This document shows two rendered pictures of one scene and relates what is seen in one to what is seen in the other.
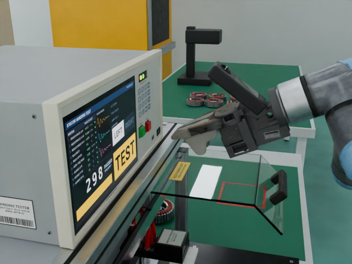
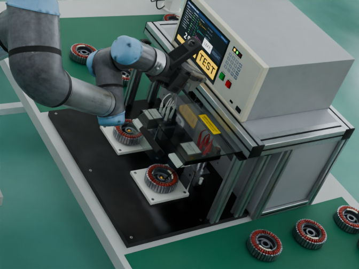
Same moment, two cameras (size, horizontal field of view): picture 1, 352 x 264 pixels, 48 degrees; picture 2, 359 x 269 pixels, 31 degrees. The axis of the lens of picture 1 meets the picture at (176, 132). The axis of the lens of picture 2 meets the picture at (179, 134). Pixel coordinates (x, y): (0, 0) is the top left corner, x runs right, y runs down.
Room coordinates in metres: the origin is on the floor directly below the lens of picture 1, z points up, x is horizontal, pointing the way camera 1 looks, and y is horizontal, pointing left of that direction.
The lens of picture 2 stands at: (1.61, -1.44, 2.21)
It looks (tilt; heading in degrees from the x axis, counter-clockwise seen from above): 37 degrees down; 123
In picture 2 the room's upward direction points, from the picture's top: 20 degrees clockwise
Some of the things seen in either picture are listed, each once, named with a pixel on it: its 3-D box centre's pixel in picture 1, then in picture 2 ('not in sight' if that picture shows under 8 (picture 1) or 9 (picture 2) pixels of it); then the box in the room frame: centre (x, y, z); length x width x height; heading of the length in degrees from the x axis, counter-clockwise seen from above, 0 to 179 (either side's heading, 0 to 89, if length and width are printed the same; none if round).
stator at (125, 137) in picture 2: not in sight; (129, 132); (0.49, -0.01, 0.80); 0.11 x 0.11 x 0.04
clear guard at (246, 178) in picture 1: (208, 183); (192, 137); (0.78, -0.07, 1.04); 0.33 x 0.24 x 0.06; 76
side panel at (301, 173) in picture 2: not in sight; (297, 176); (1.02, 0.27, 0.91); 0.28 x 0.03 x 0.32; 76
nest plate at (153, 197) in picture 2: not in sight; (159, 183); (0.72, -0.07, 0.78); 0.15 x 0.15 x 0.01; 76
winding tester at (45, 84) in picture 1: (30, 117); (260, 50); (0.70, 0.27, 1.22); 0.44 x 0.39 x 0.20; 166
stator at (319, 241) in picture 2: not in sight; (309, 234); (1.16, 0.25, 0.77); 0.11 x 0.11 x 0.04
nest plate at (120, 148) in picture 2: not in sight; (127, 136); (0.49, -0.01, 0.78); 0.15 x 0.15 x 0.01; 76
